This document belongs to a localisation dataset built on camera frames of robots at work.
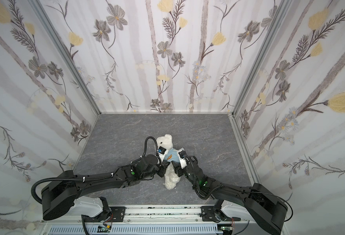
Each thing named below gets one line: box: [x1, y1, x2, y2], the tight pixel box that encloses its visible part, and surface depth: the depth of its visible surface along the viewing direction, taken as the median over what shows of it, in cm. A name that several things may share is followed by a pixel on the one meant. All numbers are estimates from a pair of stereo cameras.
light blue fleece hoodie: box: [164, 147, 180, 163], surface depth 81 cm
